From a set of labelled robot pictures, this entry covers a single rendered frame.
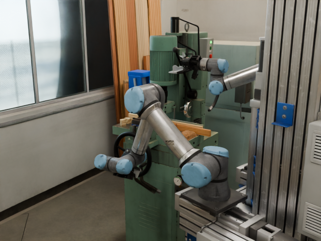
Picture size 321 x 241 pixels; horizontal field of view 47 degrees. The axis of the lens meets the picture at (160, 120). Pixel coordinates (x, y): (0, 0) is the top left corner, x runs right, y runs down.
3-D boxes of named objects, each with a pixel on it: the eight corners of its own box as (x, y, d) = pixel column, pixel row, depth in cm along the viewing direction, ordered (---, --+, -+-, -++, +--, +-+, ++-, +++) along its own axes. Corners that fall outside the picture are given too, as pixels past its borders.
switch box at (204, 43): (198, 62, 255) (198, 38, 251) (205, 60, 263) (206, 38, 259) (206, 62, 252) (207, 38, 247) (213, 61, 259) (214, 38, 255)
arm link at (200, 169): (226, 169, 159) (149, 77, 173) (210, 180, 148) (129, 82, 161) (209, 183, 166) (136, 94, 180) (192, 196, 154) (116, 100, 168)
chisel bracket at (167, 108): (154, 115, 246) (154, 103, 244) (166, 111, 257) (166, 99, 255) (164, 117, 242) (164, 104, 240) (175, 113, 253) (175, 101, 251)
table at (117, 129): (102, 137, 249) (102, 128, 247) (131, 126, 273) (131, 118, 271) (179, 155, 216) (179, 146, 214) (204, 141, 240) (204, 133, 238)
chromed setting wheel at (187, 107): (182, 119, 248) (182, 101, 245) (191, 115, 258) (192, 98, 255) (186, 120, 247) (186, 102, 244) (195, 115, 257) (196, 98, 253)
